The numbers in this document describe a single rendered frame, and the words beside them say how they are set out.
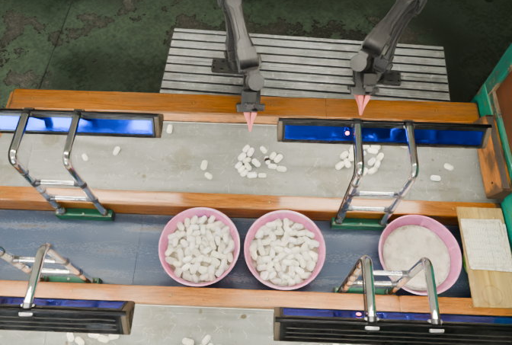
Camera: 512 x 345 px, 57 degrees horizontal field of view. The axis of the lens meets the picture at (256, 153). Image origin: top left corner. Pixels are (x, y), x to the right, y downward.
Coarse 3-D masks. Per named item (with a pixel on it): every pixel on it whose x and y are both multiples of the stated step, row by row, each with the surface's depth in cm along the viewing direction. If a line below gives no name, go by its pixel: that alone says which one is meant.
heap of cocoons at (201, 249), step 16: (192, 224) 162; (208, 224) 162; (224, 224) 163; (176, 240) 159; (192, 240) 159; (208, 240) 160; (224, 240) 160; (176, 256) 159; (192, 256) 159; (208, 256) 158; (224, 256) 157; (176, 272) 155; (192, 272) 155; (208, 272) 155; (224, 272) 156
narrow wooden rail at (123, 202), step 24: (0, 192) 165; (24, 192) 165; (72, 192) 165; (96, 192) 165; (120, 192) 165; (144, 192) 165; (168, 192) 165; (240, 216) 169; (312, 216) 167; (360, 216) 165; (432, 216) 162; (456, 216) 162
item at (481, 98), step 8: (480, 88) 182; (480, 96) 182; (488, 96) 176; (480, 104) 182; (488, 104) 175; (480, 112) 182; (488, 112) 175; (496, 200) 167; (504, 200) 161; (504, 208) 161; (504, 216) 161
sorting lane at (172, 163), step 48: (0, 144) 177; (48, 144) 177; (96, 144) 177; (144, 144) 177; (192, 144) 177; (240, 144) 177; (288, 144) 177; (336, 144) 177; (192, 192) 168; (240, 192) 168; (288, 192) 168; (336, 192) 168; (432, 192) 168; (480, 192) 168
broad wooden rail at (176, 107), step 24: (24, 96) 185; (48, 96) 185; (72, 96) 185; (96, 96) 185; (120, 96) 185; (144, 96) 185; (168, 96) 185; (192, 96) 185; (216, 96) 185; (240, 96) 185; (168, 120) 182; (192, 120) 182; (216, 120) 182; (240, 120) 181; (264, 120) 181; (432, 120) 180; (456, 120) 180
